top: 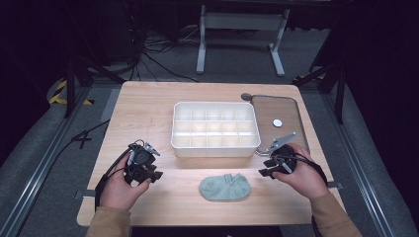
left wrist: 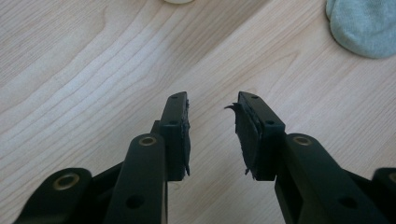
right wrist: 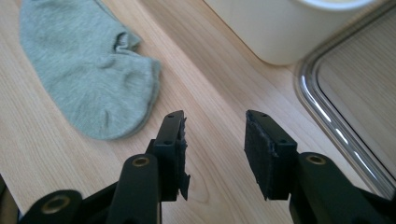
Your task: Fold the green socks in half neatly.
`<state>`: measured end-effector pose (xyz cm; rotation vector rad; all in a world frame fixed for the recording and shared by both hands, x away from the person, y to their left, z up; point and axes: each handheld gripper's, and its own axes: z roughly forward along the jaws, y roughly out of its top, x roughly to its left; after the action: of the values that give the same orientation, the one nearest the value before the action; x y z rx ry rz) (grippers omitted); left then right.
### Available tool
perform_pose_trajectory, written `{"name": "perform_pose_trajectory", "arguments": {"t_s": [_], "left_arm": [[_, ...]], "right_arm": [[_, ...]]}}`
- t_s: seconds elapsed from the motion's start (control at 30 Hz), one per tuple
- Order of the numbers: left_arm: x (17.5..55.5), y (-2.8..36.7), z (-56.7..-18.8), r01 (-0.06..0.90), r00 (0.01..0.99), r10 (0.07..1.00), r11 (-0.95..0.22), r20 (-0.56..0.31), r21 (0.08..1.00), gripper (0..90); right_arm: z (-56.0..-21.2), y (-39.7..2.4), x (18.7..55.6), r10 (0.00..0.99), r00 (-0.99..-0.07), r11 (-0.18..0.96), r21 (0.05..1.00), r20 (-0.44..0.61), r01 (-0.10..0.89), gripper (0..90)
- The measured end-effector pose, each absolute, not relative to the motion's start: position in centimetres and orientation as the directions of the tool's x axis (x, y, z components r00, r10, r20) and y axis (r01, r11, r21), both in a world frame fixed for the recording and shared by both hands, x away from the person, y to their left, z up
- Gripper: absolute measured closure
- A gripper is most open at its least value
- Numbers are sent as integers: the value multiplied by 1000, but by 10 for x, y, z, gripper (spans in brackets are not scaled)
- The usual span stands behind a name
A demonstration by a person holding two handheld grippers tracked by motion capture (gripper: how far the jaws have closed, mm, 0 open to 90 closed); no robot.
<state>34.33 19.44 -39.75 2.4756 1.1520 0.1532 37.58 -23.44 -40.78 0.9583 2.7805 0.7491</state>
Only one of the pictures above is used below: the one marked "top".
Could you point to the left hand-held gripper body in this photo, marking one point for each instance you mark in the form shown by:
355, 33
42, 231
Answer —
142, 158

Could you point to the yellow black floor tape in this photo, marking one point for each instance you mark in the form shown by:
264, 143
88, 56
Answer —
57, 94

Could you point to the white metal desk frame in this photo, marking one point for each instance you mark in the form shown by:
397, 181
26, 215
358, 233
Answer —
242, 21

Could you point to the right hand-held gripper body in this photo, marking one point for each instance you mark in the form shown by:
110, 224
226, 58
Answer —
283, 153

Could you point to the person's right hand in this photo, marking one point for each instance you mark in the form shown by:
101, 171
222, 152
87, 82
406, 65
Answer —
304, 179

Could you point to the white round sticker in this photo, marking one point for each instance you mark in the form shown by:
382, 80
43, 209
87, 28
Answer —
277, 123

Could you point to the dark round disc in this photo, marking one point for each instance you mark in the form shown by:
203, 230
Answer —
246, 96

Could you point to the black tripod stand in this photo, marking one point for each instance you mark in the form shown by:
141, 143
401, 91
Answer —
70, 85
339, 92

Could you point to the grey tape strip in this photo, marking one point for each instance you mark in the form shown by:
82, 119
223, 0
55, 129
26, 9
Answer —
85, 194
335, 185

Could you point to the person's left hand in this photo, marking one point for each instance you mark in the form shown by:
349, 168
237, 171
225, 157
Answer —
118, 192

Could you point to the brown tray with lid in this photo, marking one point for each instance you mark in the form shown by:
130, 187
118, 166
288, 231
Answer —
280, 108

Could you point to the white divided storage box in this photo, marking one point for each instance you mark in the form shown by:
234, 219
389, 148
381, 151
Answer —
215, 149

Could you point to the black tape mark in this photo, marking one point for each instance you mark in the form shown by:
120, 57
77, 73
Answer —
82, 138

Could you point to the grey-green sock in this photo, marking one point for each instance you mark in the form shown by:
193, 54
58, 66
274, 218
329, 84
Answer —
224, 188

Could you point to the aluminium floor rail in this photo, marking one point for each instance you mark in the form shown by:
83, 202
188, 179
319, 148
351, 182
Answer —
36, 171
362, 171

